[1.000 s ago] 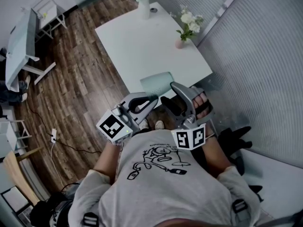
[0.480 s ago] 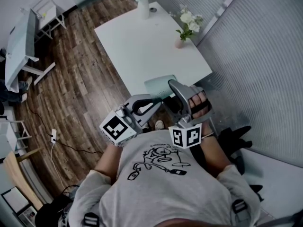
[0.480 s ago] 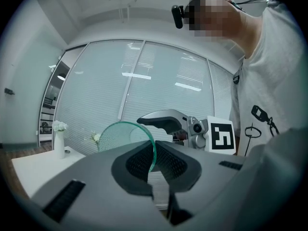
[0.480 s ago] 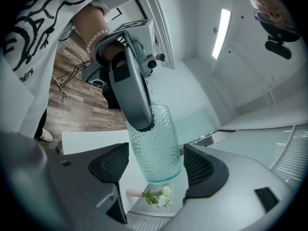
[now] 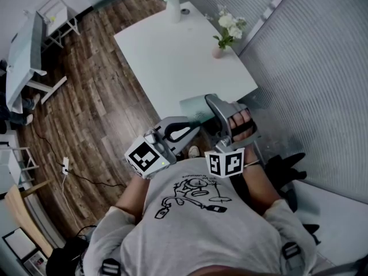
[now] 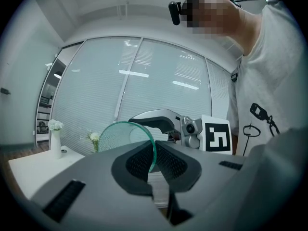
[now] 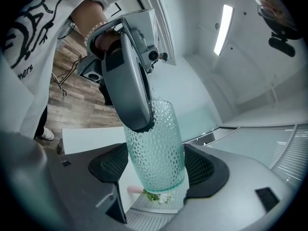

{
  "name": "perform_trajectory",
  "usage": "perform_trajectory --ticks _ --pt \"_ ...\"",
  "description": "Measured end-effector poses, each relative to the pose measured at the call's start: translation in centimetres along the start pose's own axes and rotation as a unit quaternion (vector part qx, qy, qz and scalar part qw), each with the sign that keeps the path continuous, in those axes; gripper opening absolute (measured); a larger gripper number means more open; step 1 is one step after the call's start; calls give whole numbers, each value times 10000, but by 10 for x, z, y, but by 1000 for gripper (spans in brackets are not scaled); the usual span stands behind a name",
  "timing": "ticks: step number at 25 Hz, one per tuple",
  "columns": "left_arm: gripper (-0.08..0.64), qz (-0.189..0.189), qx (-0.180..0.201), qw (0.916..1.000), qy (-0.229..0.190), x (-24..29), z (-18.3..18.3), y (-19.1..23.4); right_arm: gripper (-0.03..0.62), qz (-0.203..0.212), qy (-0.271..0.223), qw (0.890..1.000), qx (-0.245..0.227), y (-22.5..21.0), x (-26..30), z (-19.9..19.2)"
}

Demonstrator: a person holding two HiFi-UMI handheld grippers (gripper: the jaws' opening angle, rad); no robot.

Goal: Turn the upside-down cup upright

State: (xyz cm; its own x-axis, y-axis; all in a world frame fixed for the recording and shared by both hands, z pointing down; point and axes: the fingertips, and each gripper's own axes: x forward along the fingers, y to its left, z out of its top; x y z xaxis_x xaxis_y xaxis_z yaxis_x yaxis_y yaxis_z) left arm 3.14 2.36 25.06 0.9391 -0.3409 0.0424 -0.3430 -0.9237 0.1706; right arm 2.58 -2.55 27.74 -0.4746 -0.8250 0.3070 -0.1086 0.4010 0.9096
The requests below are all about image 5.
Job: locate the light wooden desk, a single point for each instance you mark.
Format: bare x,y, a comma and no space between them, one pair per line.
23,214

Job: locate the aqua dimpled glass cup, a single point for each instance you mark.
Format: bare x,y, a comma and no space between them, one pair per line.
192,108

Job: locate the white flowers with green leaves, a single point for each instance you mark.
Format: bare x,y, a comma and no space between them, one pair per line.
230,24

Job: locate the small pink vase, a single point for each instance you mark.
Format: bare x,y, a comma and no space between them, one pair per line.
217,52

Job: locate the black office chair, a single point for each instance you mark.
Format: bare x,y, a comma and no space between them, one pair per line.
283,168

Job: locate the person's right white shoe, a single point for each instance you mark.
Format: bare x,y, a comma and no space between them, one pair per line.
194,151

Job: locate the person's right forearm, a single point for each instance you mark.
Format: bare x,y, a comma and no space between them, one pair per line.
258,188

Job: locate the white power strip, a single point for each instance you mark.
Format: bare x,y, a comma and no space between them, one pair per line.
65,165

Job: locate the pale blue cloth covered table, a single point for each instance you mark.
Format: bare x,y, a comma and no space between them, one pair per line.
23,56

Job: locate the white shelf rack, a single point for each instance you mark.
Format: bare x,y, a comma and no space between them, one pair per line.
10,165

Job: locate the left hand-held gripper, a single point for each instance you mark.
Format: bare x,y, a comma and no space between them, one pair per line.
143,157

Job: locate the white wooden chair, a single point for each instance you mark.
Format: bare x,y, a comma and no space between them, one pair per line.
57,13

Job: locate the person's right hand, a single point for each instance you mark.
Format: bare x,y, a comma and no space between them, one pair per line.
243,119

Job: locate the black framed white board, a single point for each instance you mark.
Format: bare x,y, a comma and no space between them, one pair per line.
18,243

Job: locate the thin silver bangle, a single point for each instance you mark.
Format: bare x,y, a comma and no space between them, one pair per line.
252,163

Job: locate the white square table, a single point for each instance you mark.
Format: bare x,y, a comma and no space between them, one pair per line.
172,56

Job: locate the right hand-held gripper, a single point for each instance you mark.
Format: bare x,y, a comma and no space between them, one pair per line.
227,162

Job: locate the person's grey printed t-shirt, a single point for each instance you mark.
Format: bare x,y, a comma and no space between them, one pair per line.
201,234

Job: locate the person's left forearm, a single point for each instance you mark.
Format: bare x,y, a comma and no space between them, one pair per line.
132,197

